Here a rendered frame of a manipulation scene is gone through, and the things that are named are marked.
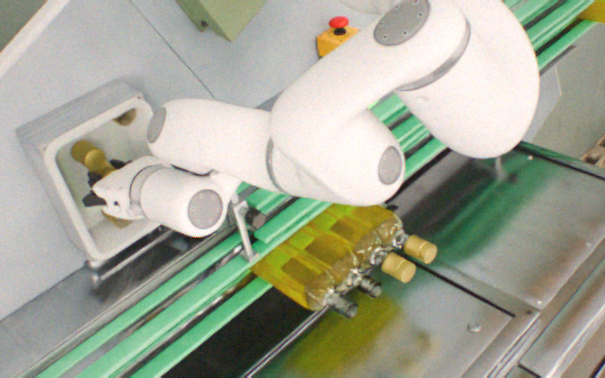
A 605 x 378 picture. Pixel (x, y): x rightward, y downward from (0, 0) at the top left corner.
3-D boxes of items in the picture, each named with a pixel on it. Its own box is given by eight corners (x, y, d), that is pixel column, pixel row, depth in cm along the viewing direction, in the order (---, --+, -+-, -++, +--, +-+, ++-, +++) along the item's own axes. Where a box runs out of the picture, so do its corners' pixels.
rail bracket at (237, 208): (217, 244, 111) (265, 276, 103) (193, 166, 101) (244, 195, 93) (230, 235, 113) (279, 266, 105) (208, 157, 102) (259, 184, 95)
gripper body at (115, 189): (138, 235, 87) (104, 219, 96) (198, 197, 92) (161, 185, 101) (115, 188, 84) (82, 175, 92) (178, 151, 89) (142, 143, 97)
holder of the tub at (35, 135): (82, 265, 109) (105, 285, 105) (14, 129, 93) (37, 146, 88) (164, 211, 118) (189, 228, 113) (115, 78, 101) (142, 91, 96)
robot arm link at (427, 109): (449, -62, 61) (542, -16, 50) (510, 32, 69) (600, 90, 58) (343, 41, 63) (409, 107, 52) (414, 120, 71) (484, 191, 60)
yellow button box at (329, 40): (318, 67, 133) (345, 75, 128) (313, 33, 128) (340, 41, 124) (341, 53, 136) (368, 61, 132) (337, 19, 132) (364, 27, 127)
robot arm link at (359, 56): (369, 89, 75) (288, 1, 66) (538, 86, 59) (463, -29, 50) (308, 210, 71) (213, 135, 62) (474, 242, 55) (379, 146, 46)
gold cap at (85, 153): (66, 147, 97) (80, 156, 95) (86, 135, 99) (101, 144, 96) (76, 165, 100) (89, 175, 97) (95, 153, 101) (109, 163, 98)
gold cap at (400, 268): (381, 275, 108) (402, 287, 105) (381, 259, 106) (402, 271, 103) (395, 264, 110) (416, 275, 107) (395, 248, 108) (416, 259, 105)
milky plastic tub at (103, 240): (70, 244, 106) (97, 267, 100) (13, 130, 92) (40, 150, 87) (157, 190, 114) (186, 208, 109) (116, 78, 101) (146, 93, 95)
